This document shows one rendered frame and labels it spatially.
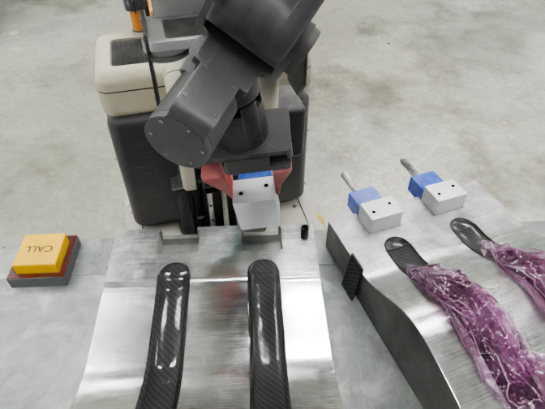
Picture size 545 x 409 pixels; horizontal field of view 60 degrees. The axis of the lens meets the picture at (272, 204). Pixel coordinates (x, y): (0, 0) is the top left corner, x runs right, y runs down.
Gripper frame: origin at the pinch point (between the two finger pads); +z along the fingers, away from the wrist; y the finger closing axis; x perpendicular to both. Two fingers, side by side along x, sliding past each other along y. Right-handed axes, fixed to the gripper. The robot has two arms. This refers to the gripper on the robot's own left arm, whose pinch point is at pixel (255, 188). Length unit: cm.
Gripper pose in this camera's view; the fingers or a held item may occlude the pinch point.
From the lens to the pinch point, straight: 56.5
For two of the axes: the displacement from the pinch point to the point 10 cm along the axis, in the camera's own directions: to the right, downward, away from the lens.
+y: 9.9, -1.1, -0.7
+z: 1.2, 6.1, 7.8
